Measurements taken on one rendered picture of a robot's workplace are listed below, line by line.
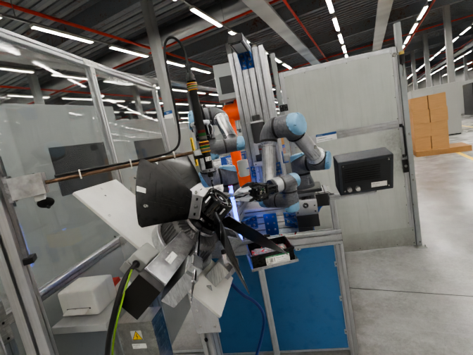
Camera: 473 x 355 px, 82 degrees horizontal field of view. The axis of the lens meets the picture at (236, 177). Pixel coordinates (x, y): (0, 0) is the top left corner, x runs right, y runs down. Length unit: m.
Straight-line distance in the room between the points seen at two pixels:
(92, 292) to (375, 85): 2.80
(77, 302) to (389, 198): 2.79
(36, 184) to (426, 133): 8.79
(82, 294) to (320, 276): 1.18
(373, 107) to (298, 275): 1.93
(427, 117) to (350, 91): 6.15
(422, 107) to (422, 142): 0.94
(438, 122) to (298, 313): 7.86
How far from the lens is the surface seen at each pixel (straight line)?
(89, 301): 1.31
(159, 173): 0.93
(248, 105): 2.02
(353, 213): 3.13
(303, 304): 1.78
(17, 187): 1.09
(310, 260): 1.65
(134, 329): 1.24
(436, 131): 9.11
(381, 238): 3.29
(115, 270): 1.75
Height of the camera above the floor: 1.44
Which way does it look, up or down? 8 degrees down
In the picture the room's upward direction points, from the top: 11 degrees counter-clockwise
